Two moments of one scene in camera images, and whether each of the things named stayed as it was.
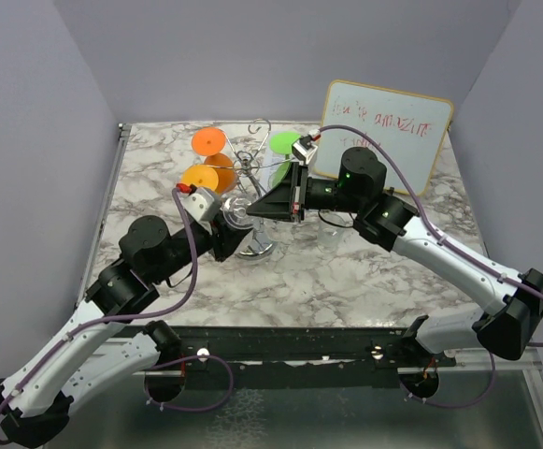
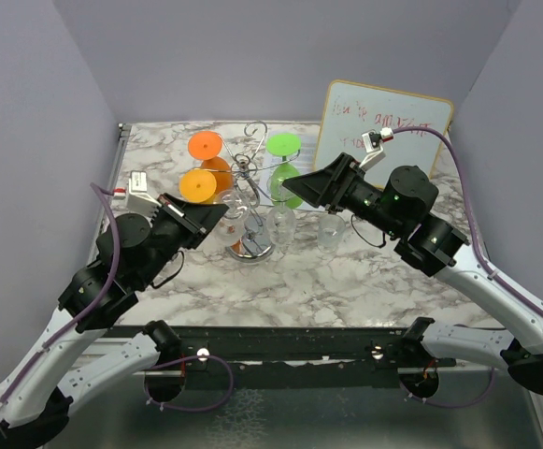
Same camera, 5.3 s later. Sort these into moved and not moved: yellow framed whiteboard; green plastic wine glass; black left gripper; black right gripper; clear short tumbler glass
Moved: black right gripper; black left gripper
Not moved: yellow framed whiteboard; clear short tumbler glass; green plastic wine glass
